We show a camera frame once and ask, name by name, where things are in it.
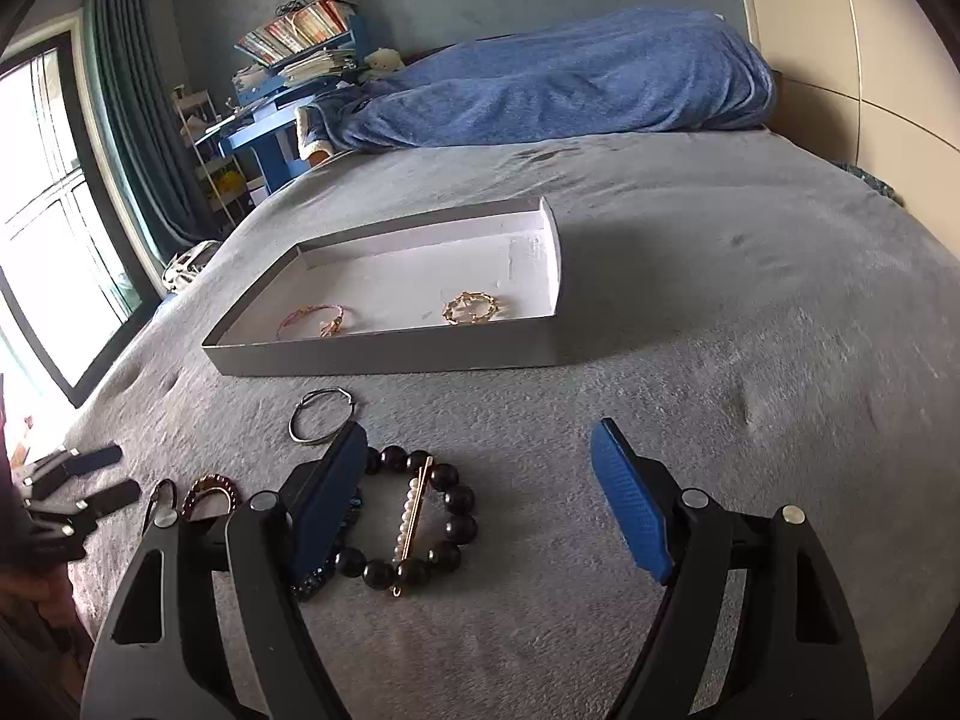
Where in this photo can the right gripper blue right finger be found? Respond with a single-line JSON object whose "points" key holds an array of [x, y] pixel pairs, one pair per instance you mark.
{"points": [[797, 653]]}

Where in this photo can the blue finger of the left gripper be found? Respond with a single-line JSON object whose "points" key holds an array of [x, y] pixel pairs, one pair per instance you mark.
{"points": [[46, 476], [97, 502]]}

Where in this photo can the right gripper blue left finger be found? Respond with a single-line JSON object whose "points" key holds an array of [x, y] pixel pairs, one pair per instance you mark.
{"points": [[160, 653]]}

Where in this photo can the pearl hair clip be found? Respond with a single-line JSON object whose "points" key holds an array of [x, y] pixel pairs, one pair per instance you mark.
{"points": [[412, 508]]}

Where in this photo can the silver wire bangle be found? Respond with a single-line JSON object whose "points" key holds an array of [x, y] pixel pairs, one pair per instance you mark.
{"points": [[319, 415]]}

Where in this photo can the person's left hand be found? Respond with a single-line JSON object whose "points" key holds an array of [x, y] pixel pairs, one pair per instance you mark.
{"points": [[50, 591]]}

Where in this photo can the window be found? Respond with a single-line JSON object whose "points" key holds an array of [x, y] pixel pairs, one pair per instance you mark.
{"points": [[71, 280]]}

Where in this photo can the grey plush bedspread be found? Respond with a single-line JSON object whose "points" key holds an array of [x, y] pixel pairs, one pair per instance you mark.
{"points": [[764, 324]]}

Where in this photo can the white shelving rack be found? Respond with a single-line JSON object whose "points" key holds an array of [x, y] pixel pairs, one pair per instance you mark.
{"points": [[219, 175]]}

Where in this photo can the teal curtain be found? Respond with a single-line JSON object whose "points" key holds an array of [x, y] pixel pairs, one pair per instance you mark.
{"points": [[141, 139]]}

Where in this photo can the grey shallow cardboard tray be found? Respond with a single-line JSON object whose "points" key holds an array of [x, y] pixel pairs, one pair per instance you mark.
{"points": [[469, 288]]}

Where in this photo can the blue wooden desk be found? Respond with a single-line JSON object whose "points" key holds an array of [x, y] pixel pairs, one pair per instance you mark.
{"points": [[269, 98]]}

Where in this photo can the row of books on shelf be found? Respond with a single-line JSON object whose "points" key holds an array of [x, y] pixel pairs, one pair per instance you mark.
{"points": [[296, 27]]}

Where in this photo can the cream wardrobe with grey stripes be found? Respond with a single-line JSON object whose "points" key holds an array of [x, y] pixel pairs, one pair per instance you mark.
{"points": [[873, 84]]}

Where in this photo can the blue blanket on bed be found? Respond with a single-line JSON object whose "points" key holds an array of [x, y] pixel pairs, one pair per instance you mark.
{"points": [[638, 70]]}

